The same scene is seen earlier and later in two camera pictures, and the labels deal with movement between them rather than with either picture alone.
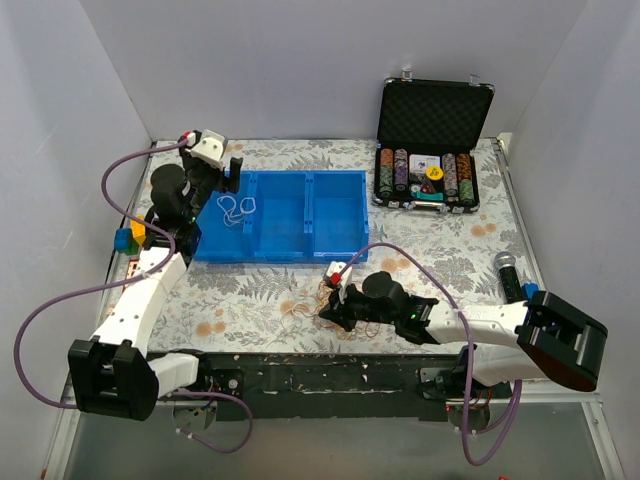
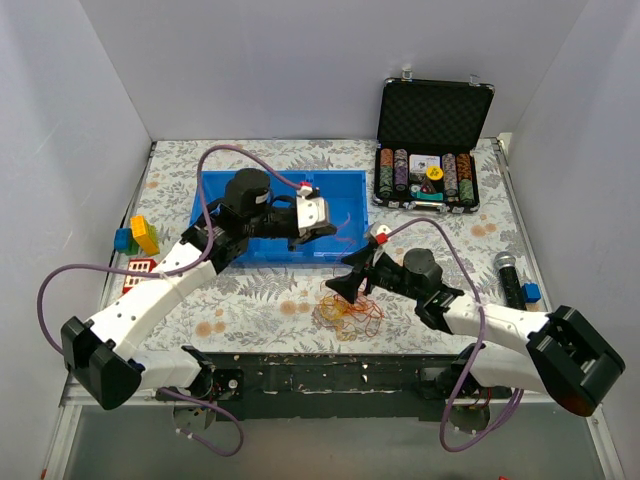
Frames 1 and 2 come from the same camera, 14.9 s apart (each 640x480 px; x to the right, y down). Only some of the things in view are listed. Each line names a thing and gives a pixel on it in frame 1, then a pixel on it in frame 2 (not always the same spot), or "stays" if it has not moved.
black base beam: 330,387 stays
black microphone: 513,288 stays
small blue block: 530,288 stays
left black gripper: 220,175 to 300,238
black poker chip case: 427,154 stays
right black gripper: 341,305 to 367,272
